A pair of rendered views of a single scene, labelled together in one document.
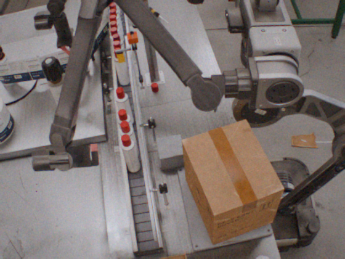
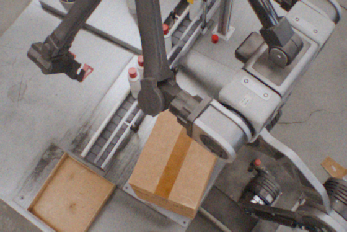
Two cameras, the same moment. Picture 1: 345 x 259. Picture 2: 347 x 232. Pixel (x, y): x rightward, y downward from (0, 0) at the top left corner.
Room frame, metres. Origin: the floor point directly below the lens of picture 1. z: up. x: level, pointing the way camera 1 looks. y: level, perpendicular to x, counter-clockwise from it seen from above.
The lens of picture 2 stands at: (0.36, -0.41, 2.36)
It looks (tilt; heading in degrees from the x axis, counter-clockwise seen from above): 68 degrees down; 40
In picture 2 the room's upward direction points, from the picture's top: 6 degrees counter-clockwise
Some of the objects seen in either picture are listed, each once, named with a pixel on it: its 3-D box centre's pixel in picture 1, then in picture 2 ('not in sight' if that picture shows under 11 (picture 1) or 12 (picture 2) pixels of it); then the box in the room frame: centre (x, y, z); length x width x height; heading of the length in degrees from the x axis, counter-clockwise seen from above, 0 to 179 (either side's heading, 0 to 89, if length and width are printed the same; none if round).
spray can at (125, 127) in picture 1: (129, 140); (144, 71); (0.91, 0.16, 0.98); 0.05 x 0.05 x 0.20
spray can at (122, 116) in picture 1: (126, 128); not in sight; (0.97, 0.17, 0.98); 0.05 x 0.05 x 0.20
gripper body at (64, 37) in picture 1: (63, 32); not in sight; (1.23, 0.36, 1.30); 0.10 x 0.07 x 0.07; 2
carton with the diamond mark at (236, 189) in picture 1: (230, 184); (178, 165); (0.66, -0.18, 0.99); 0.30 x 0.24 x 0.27; 12
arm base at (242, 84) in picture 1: (239, 83); (189, 109); (0.69, -0.20, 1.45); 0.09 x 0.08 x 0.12; 174
